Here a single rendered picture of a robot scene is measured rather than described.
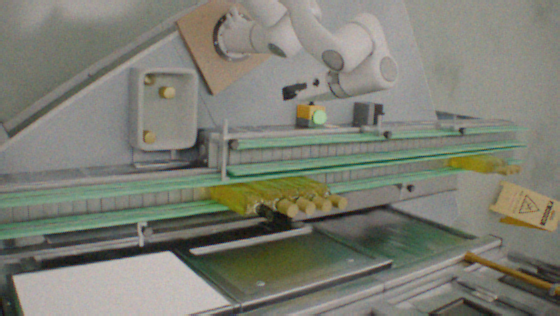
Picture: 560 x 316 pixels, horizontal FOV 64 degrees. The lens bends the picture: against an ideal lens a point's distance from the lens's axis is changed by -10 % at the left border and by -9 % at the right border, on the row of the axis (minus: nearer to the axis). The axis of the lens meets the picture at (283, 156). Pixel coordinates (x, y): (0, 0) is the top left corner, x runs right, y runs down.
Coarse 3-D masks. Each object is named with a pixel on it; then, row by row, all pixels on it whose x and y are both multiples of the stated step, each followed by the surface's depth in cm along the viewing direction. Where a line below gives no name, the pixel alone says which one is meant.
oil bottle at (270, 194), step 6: (246, 186) 135; (252, 186) 134; (258, 186) 134; (264, 186) 134; (258, 192) 131; (264, 192) 129; (270, 192) 129; (276, 192) 130; (264, 198) 128; (270, 198) 128; (276, 198) 128; (282, 198) 130; (270, 204) 128; (276, 210) 130
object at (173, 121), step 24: (144, 72) 126; (168, 72) 131; (192, 72) 134; (144, 96) 135; (192, 96) 137; (144, 120) 136; (168, 120) 140; (192, 120) 138; (144, 144) 131; (168, 144) 135; (192, 144) 139
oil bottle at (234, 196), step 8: (232, 184) 136; (216, 192) 137; (224, 192) 133; (232, 192) 130; (240, 192) 129; (248, 192) 129; (256, 192) 130; (216, 200) 138; (224, 200) 134; (232, 200) 130; (240, 200) 127; (248, 200) 125; (256, 200) 125; (264, 200) 127; (232, 208) 131; (240, 208) 127; (248, 208) 125; (248, 216) 126
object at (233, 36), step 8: (232, 8) 141; (224, 24) 143; (232, 24) 141; (240, 24) 139; (248, 24) 135; (224, 32) 144; (232, 32) 140; (240, 32) 136; (248, 32) 133; (224, 40) 144; (232, 40) 140; (240, 40) 137; (248, 40) 133; (224, 48) 145; (232, 48) 143; (240, 48) 140; (248, 48) 136; (232, 56) 147; (240, 56) 149
